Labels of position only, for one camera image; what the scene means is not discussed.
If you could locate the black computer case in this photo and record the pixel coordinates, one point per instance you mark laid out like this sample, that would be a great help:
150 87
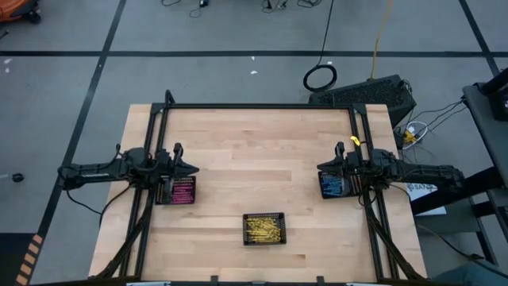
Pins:
365 95

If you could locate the orange object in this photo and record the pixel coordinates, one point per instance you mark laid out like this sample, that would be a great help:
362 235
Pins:
14 8

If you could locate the white printed paper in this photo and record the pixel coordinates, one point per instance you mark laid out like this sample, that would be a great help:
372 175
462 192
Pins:
424 204

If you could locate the black monitor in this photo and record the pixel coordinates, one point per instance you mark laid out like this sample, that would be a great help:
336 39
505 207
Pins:
501 103

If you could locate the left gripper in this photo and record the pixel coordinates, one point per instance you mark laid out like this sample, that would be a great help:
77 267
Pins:
170 165

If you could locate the black table frame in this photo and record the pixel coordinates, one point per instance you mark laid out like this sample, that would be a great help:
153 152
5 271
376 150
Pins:
258 106

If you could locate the black desk beam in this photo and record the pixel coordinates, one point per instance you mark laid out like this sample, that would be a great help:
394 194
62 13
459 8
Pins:
476 183

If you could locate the small black floor object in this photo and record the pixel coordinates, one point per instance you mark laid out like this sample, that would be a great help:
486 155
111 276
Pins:
18 177

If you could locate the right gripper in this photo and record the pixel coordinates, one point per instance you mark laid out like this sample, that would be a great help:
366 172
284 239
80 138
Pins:
357 165

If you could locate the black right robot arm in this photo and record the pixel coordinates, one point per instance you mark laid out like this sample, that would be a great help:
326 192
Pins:
420 172

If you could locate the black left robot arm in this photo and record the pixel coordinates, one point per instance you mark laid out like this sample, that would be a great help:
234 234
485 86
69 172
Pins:
95 171

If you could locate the yellow crayon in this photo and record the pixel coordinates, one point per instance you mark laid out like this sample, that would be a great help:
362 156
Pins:
256 229
262 239
262 224
270 235
270 230
262 219

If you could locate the grey desk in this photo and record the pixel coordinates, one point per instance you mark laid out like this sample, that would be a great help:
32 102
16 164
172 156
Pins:
486 139

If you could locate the black slotted plastic basket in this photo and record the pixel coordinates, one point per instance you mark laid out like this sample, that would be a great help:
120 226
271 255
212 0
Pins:
355 186
245 228
160 194

